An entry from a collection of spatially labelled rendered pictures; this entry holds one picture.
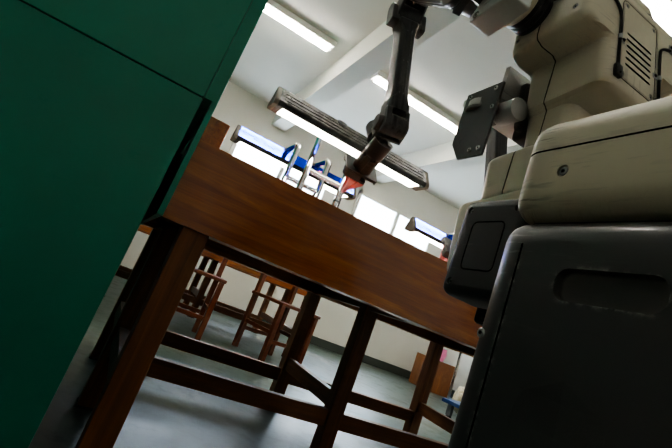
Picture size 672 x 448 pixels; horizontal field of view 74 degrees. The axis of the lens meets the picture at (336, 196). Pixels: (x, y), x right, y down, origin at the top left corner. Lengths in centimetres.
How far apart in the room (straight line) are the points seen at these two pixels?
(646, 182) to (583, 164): 7
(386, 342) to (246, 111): 421
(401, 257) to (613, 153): 79
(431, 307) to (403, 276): 12
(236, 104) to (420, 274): 570
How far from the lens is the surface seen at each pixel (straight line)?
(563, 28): 92
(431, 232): 233
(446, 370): 726
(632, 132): 48
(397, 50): 130
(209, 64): 104
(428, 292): 125
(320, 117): 146
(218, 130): 116
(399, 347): 775
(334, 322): 709
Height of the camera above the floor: 52
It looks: 14 degrees up
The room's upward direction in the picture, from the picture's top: 22 degrees clockwise
